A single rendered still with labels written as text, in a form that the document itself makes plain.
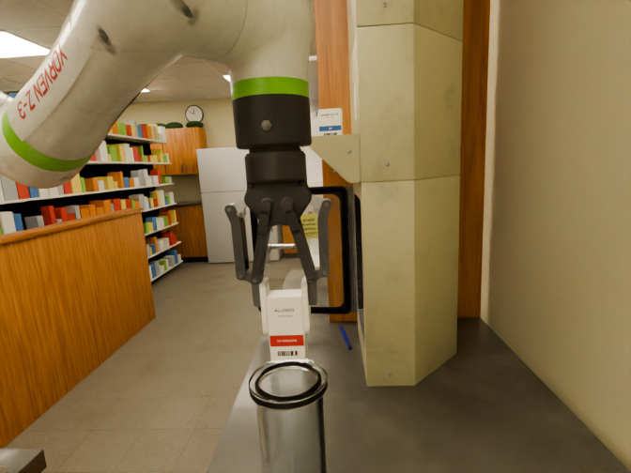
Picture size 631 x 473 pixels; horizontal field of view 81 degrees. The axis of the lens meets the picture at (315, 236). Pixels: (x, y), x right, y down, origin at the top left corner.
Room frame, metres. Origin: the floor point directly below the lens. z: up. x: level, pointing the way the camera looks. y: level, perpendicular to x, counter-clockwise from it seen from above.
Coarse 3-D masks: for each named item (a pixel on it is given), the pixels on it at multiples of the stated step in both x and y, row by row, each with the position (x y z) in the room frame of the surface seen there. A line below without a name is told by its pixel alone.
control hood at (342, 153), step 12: (312, 144) 0.79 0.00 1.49; (324, 144) 0.78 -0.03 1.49; (336, 144) 0.78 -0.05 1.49; (348, 144) 0.78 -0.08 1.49; (324, 156) 0.78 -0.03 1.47; (336, 156) 0.78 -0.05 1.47; (348, 156) 0.78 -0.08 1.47; (360, 156) 0.78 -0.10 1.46; (336, 168) 0.78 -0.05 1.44; (348, 168) 0.78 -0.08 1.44; (360, 168) 0.78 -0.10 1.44; (348, 180) 0.78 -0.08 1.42; (360, 180) 0.78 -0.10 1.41
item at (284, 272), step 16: (336, 208) 1.10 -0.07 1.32; (304, 224) 1.11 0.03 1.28; (336, 224) 1.10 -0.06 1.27; (272, 240) 1.13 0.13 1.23; (288, 240) 1.12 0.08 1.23; (336, 240) 1.10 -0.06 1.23; (272, 256) 1.13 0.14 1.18; (288, 256) 1.12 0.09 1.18; (336, 256) 1.10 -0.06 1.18; (272, 272) 1.13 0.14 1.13; (288, 272) 1.12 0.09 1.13; (336, 272) 1.10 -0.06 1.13; (272, 288) 1.13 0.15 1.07; (288, 288) 1.12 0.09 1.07; (320, 288) 1.11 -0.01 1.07; (336, 288) 1.10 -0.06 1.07; (320, 304) 1.11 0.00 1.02; (336, 304) 1.10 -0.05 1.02
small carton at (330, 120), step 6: (336, 108) 0.84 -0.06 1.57; (318, 114) 0.84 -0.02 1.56; (324, 114) 0.84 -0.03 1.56; (330, 114) 0.84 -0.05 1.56; (336, 114) 0.84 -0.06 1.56; (342, 114) 0.88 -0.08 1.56; (318, 120) 0.84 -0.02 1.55; (324, 120) 0.84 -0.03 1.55; (330, 120) 0.84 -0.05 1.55; (336, 120) 0.84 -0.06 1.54; (342, 120) 0.87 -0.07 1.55; (318, 126) 0.84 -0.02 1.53; (324, 126) 0.84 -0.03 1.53; (330, 126) 0.84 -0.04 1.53; (336, 126) 0.84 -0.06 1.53; (342, 126) 0.87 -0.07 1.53; (324, 132) 0.84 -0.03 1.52; (330, 132) 0.84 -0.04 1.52; (336, 132) 0.84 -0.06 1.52; (342, 132) 0.85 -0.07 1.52
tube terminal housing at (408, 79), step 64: (384, 64) 0.78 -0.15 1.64; (448, 64) 0.86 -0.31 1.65; (384, 128) 0.78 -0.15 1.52; (448, 128) 0.87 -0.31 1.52; (384, 192) 0.78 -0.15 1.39; (448, 192) 0.87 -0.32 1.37; (384, 256) 0.78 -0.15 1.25; (448, 256) 0.87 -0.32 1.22; (384, 320) 0.78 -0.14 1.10; (448, 320) 0.88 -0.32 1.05; (384, 384) 0.78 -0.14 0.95
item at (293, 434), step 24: (288, 360) 0.51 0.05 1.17; (312, 360) 0.51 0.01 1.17; (264, 384) 0.48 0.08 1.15; (288, 384) 0.51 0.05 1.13; (312, 384) 0.49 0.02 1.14; (264, 408) 0.43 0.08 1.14; (312, 408) 0.43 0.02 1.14; (264, 432) 0.43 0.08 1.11; (288, 432) 0.42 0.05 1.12; (312, 432) 0.43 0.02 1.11; (264, 456) 0.44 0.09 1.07; (288, 456) 0.42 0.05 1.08; (312, 456) 0.43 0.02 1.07
